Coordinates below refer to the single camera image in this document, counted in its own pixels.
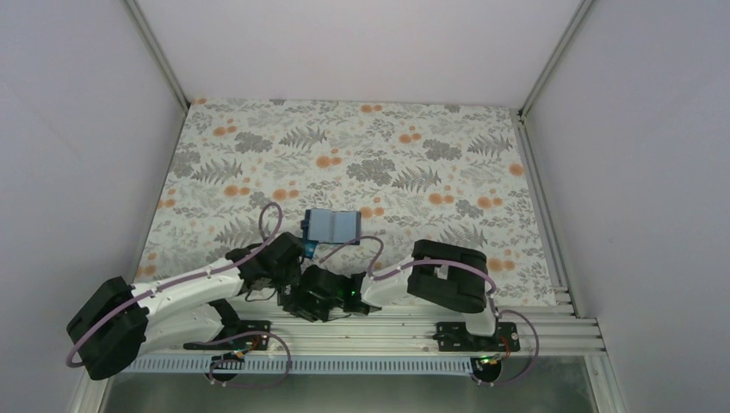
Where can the blue credit card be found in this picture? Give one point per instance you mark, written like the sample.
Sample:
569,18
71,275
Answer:
309,249

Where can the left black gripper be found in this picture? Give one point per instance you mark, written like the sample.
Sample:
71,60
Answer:
293,275

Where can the perforated cable duct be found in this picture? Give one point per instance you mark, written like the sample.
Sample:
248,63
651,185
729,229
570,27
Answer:
299,364

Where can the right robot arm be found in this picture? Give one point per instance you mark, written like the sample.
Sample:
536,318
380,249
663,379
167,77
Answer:
450,276

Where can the floral table mat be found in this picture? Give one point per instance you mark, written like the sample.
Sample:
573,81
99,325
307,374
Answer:
446,173

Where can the aluminium rail frame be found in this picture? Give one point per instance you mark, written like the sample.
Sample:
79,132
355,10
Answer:
562,366

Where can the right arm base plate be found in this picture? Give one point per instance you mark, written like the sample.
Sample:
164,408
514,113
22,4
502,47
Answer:
454,337

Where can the blue card holder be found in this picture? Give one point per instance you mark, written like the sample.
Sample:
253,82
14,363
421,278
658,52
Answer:
331,227

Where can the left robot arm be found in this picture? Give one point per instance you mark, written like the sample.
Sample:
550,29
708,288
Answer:
121,322

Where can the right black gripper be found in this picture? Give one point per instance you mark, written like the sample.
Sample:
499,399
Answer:
301,308

